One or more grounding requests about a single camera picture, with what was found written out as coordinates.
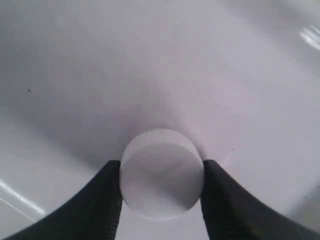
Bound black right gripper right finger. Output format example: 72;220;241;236
200;160;320;240

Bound white plastic tray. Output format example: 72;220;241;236
0;0;320;239

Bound white bottle cap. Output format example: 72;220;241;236
119;128;204;222

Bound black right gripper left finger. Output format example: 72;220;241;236
8;160;122;240

